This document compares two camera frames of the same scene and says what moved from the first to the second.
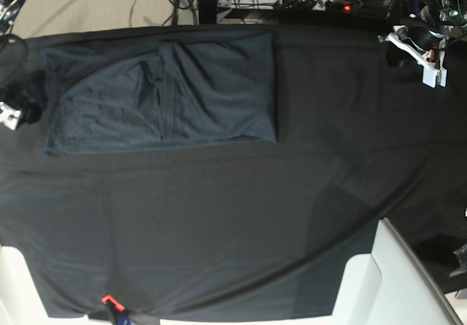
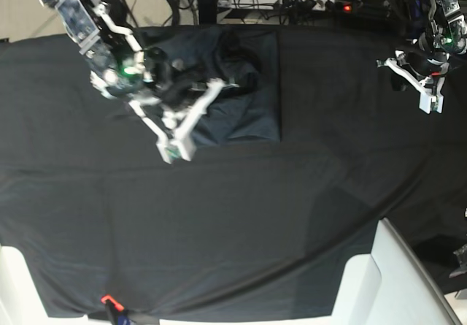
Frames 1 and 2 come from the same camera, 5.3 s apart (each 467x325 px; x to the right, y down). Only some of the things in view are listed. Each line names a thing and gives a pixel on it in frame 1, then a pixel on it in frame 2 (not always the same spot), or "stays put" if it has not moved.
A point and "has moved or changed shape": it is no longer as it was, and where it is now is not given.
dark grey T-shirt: (142, 88) has moved or changed shape
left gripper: (24, 103) → (180, 99)
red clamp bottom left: (117, 311) stays put
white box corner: (391, 285) stays put
